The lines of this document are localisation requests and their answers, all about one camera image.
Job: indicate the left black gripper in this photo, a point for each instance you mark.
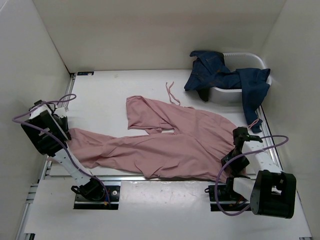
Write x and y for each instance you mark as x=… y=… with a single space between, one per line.
x=65 y=128

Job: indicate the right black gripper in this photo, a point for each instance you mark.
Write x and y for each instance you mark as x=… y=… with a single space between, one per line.
x=237 y=168

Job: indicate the pink trousers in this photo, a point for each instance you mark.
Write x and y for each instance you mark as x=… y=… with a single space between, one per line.
x=180 y=141

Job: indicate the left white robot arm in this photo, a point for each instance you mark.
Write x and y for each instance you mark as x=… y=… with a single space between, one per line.
x=48 y=130

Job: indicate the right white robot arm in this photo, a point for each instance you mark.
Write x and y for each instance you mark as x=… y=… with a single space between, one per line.
x=256 y=183

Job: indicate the small dark label sticker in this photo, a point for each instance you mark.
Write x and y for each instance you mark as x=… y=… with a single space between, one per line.
x=85 y=73

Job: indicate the dark blue jeans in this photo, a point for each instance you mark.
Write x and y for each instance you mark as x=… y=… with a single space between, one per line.
x=209 y=71

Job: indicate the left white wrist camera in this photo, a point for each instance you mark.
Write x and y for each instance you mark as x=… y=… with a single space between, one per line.
x=60 y=114

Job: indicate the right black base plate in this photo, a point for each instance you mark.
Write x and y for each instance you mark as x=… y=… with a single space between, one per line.
x=229 y=201

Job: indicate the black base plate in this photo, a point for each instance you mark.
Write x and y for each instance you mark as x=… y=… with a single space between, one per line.
x=229 y=201
x=98 y=202

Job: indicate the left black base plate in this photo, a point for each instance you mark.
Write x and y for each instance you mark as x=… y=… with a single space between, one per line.
x=98 y=202

